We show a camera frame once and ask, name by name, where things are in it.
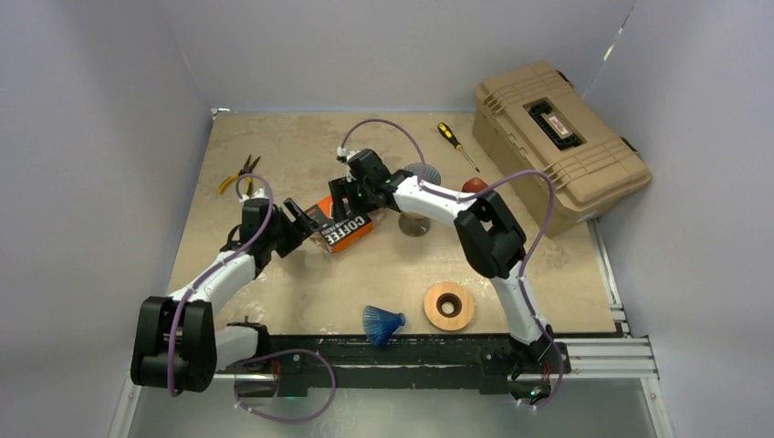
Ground orange coffee filter box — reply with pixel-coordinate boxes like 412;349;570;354
305;196;375;254

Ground grey glass carafe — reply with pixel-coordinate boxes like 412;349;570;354
398;212;432;237

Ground blue glass dripper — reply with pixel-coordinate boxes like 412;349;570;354
361;306;406;346
403;162;442;185

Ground red black coffee carafe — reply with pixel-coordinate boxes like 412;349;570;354
462;177;488;193

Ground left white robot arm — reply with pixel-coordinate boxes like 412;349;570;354
130;197;319;396

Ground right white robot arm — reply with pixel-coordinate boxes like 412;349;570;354
329;147;552;371

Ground yellow black screwdriver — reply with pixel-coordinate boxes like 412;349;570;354
437;122;480;172

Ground tan plastic tool case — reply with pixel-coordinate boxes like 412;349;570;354
473;61;652;237

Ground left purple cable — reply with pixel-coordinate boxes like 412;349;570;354
167;173;275;399

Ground yellow handled pliers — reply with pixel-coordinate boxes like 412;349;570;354
217;154;261;202

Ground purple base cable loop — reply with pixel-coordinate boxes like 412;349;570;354
233;349;338;425

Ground right wooden dripper ring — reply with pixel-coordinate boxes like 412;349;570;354
423;281;476;333

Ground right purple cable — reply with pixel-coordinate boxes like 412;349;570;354
340;118;567;410

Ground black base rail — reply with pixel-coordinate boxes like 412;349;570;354
214;332;576;399

